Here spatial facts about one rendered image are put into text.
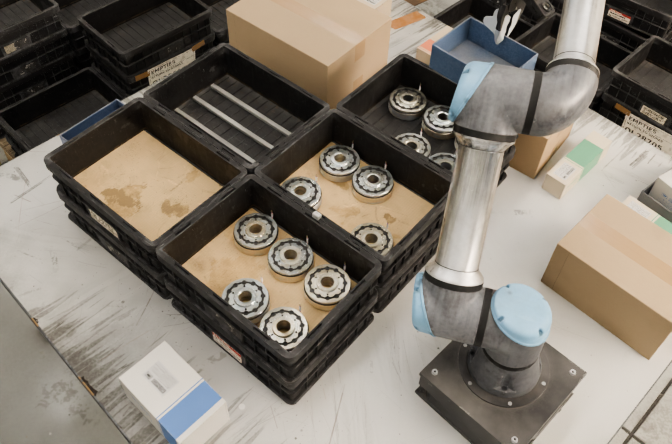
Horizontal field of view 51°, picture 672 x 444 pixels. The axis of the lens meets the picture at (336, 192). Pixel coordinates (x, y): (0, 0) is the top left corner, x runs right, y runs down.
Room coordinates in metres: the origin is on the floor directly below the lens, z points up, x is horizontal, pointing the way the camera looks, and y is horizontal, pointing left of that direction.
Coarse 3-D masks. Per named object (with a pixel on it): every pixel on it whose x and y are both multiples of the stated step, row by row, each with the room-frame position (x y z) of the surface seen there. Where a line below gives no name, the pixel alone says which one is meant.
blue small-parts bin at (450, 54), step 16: (448, 32) 1.40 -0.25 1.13; (464, 32) 1.44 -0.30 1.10; (480, 32) 1.43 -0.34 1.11; (432, 48) 1.35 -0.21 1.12; (448, 48) 1.40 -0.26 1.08; (464, 48) 1.42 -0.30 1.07; (480, 48) 1.42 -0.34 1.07; (496, 48) 1.40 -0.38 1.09; (512, 48) 1.37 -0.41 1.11; (528, 48) 1.34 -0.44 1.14; (432, 64) 1.35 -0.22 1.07; (448, 64) 1.31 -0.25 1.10; (464, 64) 1.29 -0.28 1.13; (512, 64) 1.36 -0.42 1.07; (528, 64) 1.30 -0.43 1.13
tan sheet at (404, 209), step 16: (304, 176) 1.18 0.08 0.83; (320, 176) 1.19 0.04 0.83; (336, 192) 1.13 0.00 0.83; (400, 192) 1.14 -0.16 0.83; (320, 208) 1.08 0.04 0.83; (336, 208) 1.08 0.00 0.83; (352, 208) 1.09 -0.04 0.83; (368, 208) 1.09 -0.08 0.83; (384, 208) 1.09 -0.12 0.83; (400, 208) 1.09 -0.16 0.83; (416, 208) 1.09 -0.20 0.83; (352, 224) 1.04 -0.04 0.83; (384, 224) 1.04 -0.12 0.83; (400, 224) 1.04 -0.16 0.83
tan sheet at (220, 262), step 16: (224, 240) 0.97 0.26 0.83; (192, 256) 0.92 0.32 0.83; (208, 256) 0.93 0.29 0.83; (224, 256) 0.93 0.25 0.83; (240, 256) 0.93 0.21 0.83; (256, 256) 0.93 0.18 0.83; (192, 272) 0.88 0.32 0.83; (208, 272) 0.88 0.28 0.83; (224, 272) 0.88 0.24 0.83; (240, 272) 0.89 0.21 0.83; (256, 272) 0.89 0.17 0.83; (224, 288) 0.84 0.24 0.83; (272, 288) 0.85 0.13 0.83; (288, 288) 0.85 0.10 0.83; (352, 288) 0.86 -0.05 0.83; (272, 304) 0.81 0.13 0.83; (288, 304) 0.81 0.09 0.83; (304, 304) 0.81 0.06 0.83; (320, 320) 0.77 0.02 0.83
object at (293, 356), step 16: (256, 176) 1.09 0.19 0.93; (272, 192) 1.04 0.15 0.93; (208, 208) 0.99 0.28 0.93; (192, 224) 0.94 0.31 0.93; (320, 224) 0.96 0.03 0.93; (160, 256) 0.85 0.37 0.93; (368, 256) 0.87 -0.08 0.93; (176, 272) 0.82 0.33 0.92; (208, 288) 0.78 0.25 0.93; (240, 320) 0.71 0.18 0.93; (256, 336) 0.68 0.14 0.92; (320, 336) 0.69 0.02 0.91; (272, 352) 0.65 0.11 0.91; (288, 352) 0.64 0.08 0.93; (304, 352) 0.65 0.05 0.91
